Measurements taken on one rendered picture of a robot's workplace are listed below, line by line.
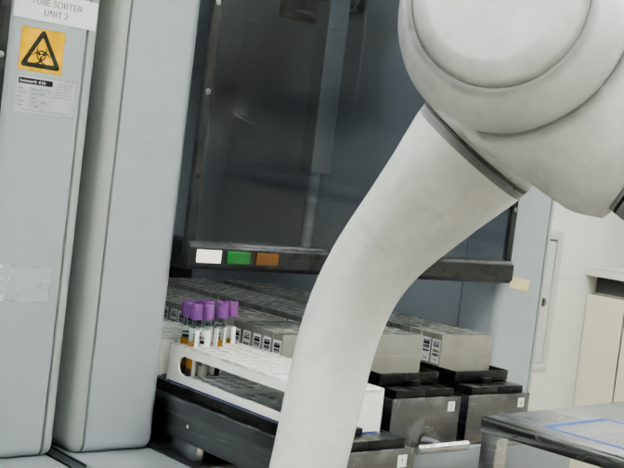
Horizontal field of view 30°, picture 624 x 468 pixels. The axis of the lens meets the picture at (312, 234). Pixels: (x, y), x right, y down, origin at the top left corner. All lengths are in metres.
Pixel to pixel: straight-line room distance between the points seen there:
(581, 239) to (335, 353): 3.02
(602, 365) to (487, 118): 3.28
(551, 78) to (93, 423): 0.92
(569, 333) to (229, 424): 2.61
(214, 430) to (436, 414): 0.39
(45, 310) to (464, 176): 0.65
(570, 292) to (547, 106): 3.24
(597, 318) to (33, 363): 2.75
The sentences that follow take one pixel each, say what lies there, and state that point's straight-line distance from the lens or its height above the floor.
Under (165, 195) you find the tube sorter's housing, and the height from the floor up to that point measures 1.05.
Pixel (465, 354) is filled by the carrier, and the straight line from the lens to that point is 1.78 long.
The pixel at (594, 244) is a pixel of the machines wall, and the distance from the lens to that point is 3.91.
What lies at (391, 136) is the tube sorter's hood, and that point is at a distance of 1.62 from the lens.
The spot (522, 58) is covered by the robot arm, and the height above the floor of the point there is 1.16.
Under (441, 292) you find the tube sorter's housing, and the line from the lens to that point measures 1.92.
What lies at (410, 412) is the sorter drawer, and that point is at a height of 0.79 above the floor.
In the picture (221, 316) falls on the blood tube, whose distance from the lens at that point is 1.47.
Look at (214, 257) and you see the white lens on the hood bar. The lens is 1.43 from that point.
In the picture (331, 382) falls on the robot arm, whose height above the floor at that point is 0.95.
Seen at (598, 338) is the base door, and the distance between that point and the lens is 3.89.
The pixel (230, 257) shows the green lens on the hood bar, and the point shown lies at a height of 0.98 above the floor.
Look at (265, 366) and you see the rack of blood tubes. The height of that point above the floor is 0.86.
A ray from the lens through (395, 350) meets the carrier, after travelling 1.67.
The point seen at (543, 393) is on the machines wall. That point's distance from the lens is 3.83.
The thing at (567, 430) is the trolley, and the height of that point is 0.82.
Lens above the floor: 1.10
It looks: 3 degrees down
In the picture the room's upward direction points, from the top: 7 degrees clockwise
